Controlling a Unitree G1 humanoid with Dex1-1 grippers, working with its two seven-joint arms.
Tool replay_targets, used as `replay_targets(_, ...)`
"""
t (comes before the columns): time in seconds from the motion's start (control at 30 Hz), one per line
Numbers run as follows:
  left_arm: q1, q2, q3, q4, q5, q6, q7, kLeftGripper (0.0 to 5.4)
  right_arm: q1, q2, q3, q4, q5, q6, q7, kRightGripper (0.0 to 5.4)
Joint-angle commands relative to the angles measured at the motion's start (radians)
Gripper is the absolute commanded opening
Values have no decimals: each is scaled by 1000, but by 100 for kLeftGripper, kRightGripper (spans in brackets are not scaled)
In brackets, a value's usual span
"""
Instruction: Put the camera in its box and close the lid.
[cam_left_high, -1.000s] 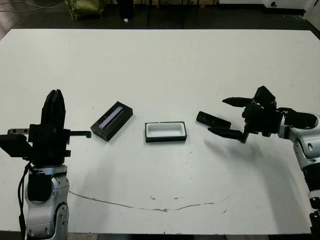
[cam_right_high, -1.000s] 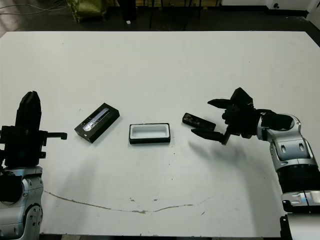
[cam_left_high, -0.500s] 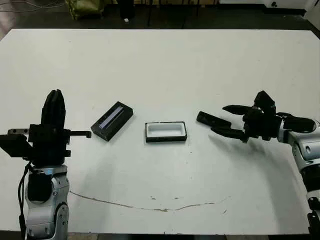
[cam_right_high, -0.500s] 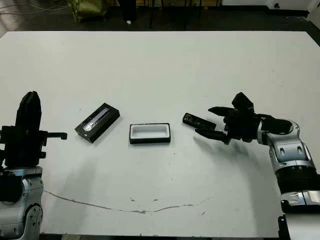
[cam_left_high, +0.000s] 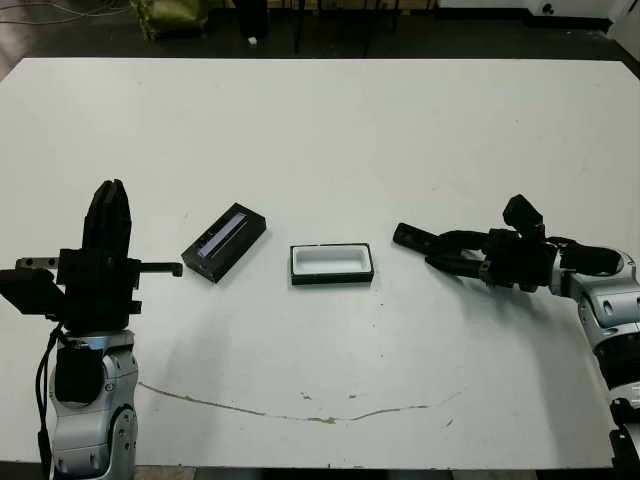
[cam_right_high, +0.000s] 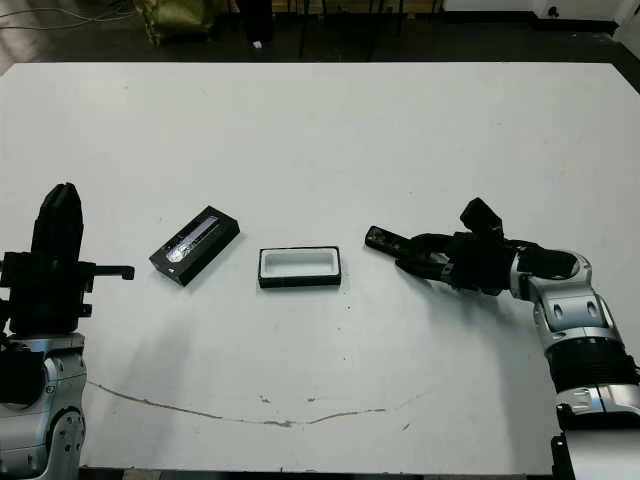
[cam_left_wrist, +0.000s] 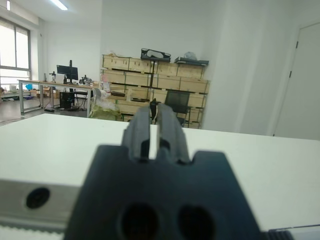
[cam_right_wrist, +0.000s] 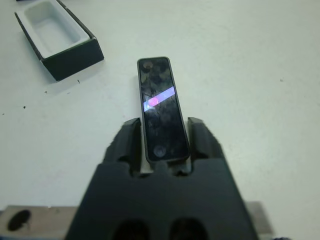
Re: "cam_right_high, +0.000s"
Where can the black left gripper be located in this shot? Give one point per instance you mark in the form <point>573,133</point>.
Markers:
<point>45,295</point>

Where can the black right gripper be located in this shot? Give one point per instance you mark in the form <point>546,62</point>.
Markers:
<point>480,265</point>

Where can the slim black camera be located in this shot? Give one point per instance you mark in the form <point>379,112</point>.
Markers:
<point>382,239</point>

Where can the black box lid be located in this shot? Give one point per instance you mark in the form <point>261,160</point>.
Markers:
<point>200,240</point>

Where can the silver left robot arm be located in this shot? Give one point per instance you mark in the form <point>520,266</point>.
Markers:
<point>20,450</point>

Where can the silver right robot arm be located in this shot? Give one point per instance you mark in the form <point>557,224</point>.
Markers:
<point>575,310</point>

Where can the black box with white insert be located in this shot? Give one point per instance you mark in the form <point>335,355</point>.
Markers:
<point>300,265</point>

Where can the olive green bag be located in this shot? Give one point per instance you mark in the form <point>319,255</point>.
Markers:
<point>180,20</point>

